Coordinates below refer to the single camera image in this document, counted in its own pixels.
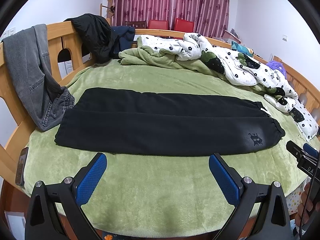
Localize black pants with white stripe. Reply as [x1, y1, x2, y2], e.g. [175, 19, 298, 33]
[55, 88, 285, 157]

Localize person right hand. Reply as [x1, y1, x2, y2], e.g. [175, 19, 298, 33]
[295, 182, 313, 226]

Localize white star-pattern bin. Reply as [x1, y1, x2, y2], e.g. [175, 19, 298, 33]
[286, 184, 305, 215]

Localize white floral pillow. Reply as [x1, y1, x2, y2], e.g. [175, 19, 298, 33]
[289, 99, 319, 142]

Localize smartphone on bed edge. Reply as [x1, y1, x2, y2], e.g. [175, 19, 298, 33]
[15, 147, 29, 186]

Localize green fleece bed blanket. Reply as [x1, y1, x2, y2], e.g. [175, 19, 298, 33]
[23, 47, 320, 238]

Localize purple plush item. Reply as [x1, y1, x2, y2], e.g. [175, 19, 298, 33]
[266, 60, 287, 79]

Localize white floral quilt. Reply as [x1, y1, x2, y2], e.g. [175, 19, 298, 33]
[137, 32, 299, 113]

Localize teal patterned pillow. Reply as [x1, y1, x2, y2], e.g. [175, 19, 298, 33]
[231, 41, 254, 57]

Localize grey jeans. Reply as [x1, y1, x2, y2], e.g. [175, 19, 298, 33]
[3, 24, 75, 132]

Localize red chair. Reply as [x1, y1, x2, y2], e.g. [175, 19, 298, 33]
[148, 20, 169, 30]
[174, 18, 194, 33]

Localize maroon floral curtain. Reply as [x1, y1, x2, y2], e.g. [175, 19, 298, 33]
[111, 0, 229, 37]

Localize black jacket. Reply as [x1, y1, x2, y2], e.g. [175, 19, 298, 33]
[65, 14, 119, 63]

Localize navy blue garment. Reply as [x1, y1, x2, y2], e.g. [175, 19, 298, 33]
[111, 25, 136, 54]

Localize wooden coat rack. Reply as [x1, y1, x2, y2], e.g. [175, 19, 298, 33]
[99, 0, 116, 25]

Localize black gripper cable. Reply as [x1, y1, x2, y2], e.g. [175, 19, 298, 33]
[298, 152, 320, 235]

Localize wooden bed frame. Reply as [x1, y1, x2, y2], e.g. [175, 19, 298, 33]
[1, 21, 319, 190]

